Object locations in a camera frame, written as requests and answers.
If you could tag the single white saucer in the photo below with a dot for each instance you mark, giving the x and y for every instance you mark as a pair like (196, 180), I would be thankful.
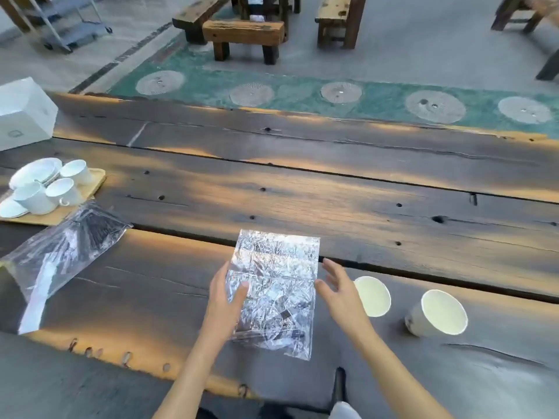
(11, 209)

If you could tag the narrow wooden bench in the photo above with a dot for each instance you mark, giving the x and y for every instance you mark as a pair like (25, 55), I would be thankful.
(338, 17)

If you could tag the large clear plastic bag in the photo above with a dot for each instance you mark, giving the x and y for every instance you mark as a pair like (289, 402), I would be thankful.
(65, 253)

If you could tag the crinkled clear plastic bag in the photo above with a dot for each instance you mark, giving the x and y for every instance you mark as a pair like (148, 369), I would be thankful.
(279, 274)

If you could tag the person's right hand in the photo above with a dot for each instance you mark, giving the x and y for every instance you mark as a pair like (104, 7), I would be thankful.
(345, 301)

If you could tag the stack of white saucers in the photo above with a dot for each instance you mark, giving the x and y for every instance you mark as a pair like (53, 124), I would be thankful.
(35, 171)

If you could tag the short thick wooden bench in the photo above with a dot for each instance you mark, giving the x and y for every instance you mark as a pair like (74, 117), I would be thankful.
(242, 34)

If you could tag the white cardboard box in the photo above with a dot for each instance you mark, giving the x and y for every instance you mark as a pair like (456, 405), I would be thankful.
(24, 113)

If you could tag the person's left hand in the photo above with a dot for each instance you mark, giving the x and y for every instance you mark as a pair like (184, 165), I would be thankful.
(220, 307)

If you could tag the person's right forearm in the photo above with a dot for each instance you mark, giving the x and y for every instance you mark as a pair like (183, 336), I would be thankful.
(393, 375)

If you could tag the white paper cup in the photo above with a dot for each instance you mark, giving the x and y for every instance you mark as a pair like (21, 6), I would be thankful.
(373, 296)
(439, 314)

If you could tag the person's left thumb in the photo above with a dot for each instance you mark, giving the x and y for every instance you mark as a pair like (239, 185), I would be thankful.
(239, 293)

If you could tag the person's left forearm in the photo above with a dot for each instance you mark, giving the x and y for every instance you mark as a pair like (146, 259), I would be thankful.
(198, 375)

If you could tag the dark wooden table frame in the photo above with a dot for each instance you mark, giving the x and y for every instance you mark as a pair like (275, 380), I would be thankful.
(530, 13)

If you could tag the white ceramic cup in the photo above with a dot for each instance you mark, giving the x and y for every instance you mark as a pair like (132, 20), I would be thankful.
(64, 192)
(77, 171)
(32, 199)

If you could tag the person's right thumb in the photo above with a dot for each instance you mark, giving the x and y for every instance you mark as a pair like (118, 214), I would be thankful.
(323, 287)

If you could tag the light wooden tray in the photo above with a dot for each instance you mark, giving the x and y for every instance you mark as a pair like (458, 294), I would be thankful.
(94, 181)

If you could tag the grey metal cart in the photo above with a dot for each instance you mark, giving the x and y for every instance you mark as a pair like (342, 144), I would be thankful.
(72, 26)

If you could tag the long dark wooden bench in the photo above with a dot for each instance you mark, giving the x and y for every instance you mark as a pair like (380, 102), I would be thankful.
(198, 15)

